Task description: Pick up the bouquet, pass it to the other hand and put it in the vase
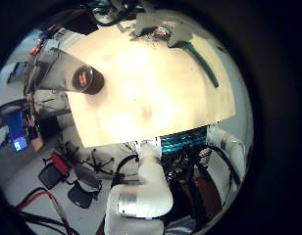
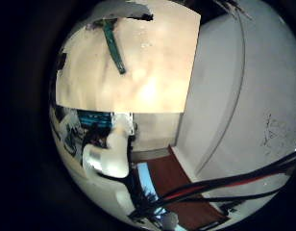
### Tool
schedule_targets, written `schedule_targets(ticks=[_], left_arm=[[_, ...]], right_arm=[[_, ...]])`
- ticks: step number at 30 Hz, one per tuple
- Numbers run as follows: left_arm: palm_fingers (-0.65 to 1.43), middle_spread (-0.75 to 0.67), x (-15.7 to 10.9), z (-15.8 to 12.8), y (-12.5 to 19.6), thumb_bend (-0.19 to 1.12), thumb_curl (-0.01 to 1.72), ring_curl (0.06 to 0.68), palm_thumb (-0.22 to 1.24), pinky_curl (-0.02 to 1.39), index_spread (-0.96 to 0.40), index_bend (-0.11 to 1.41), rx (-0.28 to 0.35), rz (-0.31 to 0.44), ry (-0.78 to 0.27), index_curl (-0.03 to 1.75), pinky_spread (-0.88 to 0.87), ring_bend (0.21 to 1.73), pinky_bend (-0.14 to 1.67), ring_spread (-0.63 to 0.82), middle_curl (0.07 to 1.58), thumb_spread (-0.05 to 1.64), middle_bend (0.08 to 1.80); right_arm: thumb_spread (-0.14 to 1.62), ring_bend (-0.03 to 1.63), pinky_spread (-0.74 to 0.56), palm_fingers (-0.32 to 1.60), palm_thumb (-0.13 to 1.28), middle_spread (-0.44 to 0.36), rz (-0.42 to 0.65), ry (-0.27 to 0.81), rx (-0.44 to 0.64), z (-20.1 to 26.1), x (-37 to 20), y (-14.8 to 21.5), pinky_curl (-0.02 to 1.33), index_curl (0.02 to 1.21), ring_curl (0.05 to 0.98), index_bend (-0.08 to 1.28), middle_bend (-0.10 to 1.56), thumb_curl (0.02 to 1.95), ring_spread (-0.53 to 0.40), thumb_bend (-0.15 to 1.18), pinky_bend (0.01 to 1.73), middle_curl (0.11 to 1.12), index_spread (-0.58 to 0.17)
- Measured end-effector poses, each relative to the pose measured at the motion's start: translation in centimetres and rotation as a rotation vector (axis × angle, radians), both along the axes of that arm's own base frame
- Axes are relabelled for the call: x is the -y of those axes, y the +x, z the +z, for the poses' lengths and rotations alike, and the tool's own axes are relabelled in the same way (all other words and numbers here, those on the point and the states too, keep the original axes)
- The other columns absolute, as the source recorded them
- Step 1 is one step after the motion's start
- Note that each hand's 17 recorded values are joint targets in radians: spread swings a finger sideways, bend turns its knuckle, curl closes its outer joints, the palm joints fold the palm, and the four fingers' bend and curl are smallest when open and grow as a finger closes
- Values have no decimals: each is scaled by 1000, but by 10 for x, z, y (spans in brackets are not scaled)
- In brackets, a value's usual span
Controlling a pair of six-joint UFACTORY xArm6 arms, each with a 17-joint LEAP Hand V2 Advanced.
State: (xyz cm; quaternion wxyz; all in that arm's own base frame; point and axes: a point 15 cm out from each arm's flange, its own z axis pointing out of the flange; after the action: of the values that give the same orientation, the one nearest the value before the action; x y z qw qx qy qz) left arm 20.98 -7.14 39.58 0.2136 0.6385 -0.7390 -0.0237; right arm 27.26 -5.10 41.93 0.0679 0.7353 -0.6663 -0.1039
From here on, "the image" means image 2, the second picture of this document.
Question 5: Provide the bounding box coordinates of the flower bouquet with green stem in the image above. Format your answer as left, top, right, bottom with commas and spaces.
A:
101, 18, 128, 76

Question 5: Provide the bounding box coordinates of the blue striped panel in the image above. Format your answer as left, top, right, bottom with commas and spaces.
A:
76, 110, 112, 128

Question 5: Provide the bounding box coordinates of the white mounting plate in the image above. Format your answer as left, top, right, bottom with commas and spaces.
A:
113, 112, 136, 137

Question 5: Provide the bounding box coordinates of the light blue board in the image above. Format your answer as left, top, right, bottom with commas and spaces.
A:
136, 162, 162, 208

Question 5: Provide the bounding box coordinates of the black cable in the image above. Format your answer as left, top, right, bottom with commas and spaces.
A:
171, 187, 284, 206
128, 148, 296, 222

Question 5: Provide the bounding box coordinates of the red cable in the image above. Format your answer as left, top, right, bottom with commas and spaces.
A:
162, 171, 285, 200

